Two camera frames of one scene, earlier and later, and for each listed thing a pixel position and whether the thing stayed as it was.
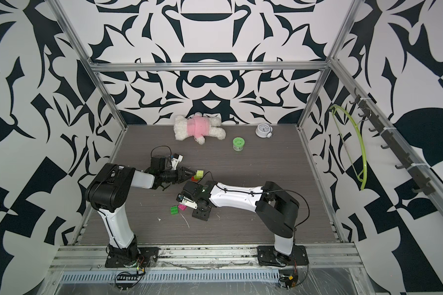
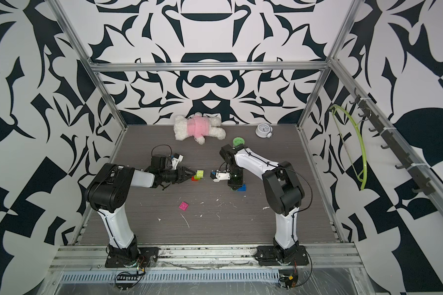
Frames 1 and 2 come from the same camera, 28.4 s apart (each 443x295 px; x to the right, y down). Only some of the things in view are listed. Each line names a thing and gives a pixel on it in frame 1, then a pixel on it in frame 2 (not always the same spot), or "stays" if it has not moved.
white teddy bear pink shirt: x=198 y=127 stays
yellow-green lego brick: x=199 y=174 stays
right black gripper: x=199 y=215 → x=236 y=183
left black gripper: x=184 y=173 stays
